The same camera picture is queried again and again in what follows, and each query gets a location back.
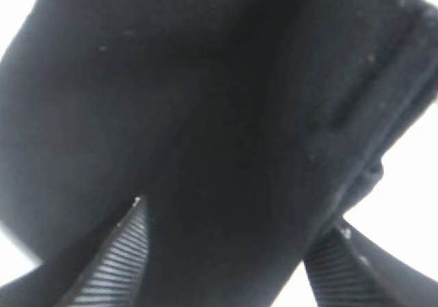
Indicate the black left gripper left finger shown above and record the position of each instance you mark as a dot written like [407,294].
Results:
[103,268]

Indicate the black canvas tote bag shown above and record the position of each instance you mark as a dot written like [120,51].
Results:
[248,126]

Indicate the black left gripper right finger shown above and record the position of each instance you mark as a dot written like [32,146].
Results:
[345,268]

